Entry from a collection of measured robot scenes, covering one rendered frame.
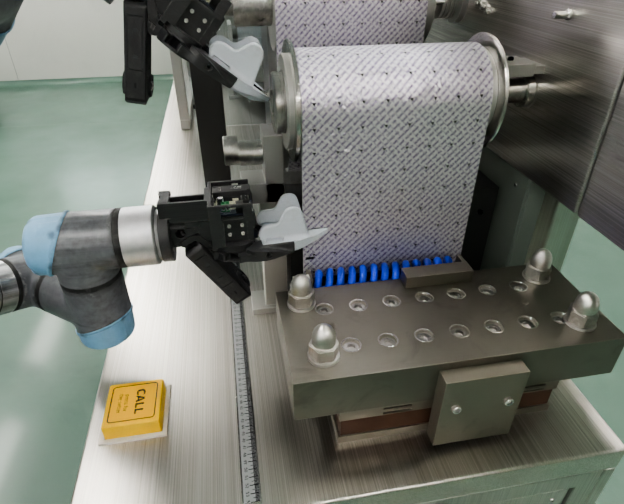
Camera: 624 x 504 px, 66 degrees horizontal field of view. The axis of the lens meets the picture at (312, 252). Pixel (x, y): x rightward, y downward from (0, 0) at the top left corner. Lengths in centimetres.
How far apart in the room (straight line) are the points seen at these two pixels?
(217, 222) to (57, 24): 587
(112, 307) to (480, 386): 46
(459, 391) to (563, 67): 41
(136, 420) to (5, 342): 179
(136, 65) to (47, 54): 587
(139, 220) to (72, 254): 8
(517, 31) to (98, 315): 68
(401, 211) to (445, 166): 8
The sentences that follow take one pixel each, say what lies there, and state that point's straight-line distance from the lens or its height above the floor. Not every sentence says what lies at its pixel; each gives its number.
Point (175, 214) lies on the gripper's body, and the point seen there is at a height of 115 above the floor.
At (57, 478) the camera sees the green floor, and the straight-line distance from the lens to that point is 185.
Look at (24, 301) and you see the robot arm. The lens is 76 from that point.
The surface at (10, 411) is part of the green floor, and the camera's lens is 211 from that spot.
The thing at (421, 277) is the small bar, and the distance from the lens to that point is 65.
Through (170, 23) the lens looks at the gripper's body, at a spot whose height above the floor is 135.
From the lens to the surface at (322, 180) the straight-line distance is 61.
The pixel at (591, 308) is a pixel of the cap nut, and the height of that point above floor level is 106.
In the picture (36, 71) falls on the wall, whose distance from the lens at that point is 657.
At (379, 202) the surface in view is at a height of 113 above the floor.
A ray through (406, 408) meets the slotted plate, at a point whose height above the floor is 95.
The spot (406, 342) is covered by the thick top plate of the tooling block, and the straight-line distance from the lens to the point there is 58.
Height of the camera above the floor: 142
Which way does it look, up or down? 33 degrees down
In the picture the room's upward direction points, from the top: straight up
